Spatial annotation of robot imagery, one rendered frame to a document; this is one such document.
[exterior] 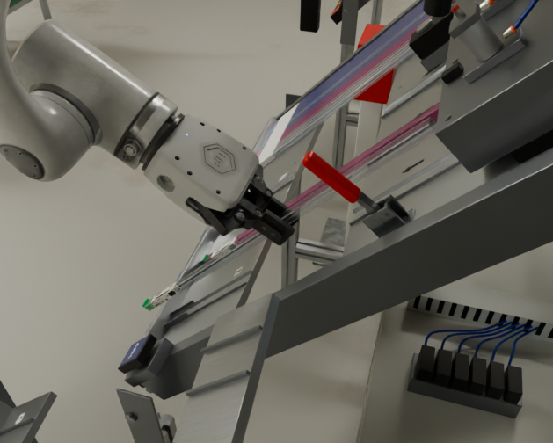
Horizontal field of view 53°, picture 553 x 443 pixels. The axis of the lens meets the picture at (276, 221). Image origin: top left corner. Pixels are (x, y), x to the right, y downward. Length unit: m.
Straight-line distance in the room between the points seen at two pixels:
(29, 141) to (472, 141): 0.38
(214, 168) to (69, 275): 1.45
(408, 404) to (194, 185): 0.51
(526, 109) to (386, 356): 0.59
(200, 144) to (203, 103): 2.20
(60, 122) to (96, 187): 1.78
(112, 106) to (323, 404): 1.18
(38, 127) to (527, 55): 0.41
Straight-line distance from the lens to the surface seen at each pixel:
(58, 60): 0.60
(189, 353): 0.71
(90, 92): 0.59
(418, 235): 0.47
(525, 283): 1.12
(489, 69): 0.48
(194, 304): 0.82
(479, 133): 0.45
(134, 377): 0.74
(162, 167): 0.58
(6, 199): 2.41
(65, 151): 0.56
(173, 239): 2.03
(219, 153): 0.61
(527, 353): 1.02
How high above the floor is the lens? 1.39
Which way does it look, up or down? 42 degrees down
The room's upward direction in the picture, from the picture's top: straight up
